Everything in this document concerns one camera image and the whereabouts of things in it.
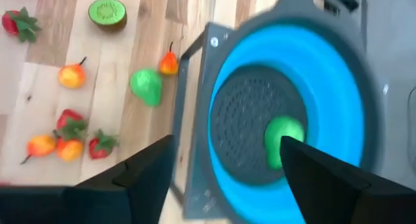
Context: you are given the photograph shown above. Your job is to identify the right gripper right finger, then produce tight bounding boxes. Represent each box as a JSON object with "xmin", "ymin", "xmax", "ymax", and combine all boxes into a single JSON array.
[{"xmin": 279, "ymin": 135, "xmax": 416, "ymax": 224}]

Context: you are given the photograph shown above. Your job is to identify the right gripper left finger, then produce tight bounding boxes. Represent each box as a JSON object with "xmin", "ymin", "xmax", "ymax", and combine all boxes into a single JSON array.
[{"xmin": 0, "ymin": 135, "xmax": 176, "ymax": 224}]

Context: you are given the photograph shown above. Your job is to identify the red toy strawberry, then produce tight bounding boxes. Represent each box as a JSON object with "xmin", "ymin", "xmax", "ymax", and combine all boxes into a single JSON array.
[
  {"xmin": 53, "ymin": 108, "xmax": 88, "ymax": 141},
  {"xmin": 1, "ymin": 6, "xmax": 42, "ymax": 44},
  {"xmin": 88, "ymin": 129, "xmax": 120, "ymax": 160}
]

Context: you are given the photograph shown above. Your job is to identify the green toy fruit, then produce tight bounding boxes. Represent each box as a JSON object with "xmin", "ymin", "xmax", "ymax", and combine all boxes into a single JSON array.
[
  {"xmin": 129, "ymin": 68, "xmax": 163, "ymax": 108},
  {"xmin": 263, "ymin": 116, "xmax": 306, "ymax": 171}
]

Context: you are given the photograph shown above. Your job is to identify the orange toy peach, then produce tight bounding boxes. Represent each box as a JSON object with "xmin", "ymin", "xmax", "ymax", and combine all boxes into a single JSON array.
[
  {"xmin": 55, "ymin": 138, "xmax": 85, "ymax": 163},
  {"xmin": 57, "ymin": 56, "xmax": 88, "ymax": 90}
]

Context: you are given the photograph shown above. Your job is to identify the orange toy pear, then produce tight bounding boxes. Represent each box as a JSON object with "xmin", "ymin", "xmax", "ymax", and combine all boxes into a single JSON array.
[
  {"xmin": 158, "ymin": 41, "xmax": 179, "ymax": 76},
  {"xmin": 19, "ymin": 134, "xmax": 58, "ymax": 166}
]

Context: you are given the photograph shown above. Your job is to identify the blue collapsible colander grey rim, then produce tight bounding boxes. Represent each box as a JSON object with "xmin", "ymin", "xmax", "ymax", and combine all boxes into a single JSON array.
[{"xmin": 194, "ymin": 0, "xmax": 386, "ymax": 224}]

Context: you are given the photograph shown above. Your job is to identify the green toy kiwi half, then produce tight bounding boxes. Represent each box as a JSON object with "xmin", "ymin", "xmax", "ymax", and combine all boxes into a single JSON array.
[{"xmin": 87, "ymin": 0, "xmax": 128, "ymax": 32}]

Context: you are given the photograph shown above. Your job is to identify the grey perforated metal stand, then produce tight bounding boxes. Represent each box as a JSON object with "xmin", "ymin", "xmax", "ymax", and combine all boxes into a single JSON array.
[{"xmin": 170, "ymin": 0, "xmax": 370, "ymax": 220}]

